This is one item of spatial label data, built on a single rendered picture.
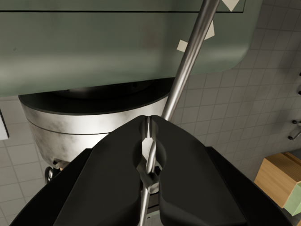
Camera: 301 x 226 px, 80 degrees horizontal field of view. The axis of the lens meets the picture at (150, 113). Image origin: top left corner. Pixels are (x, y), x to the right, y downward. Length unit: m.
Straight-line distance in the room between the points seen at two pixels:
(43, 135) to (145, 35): 0.23
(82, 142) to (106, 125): 0.05
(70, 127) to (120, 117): 0.07
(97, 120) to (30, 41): 0.12
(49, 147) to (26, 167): 1.64
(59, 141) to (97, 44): 0.17
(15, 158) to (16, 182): 0.27
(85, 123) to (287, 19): 2.39
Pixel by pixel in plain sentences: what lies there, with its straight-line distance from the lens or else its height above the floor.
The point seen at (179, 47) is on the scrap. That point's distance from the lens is 0.25.
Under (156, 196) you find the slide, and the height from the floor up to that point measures 0.97.
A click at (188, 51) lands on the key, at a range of 0.17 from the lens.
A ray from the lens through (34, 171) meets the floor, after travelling 2.02.
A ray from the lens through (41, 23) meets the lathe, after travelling 0.22.
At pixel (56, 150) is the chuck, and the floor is 1.20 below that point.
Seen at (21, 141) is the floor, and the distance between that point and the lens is 1.83.
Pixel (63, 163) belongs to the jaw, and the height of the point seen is 1.19.
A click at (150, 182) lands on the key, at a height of 1.32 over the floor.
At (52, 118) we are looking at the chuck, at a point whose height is 1.21.
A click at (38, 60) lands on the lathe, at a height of 1.25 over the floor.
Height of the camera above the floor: 1.47
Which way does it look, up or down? 55 degrees down
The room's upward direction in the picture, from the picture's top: 143 degrees clockwise
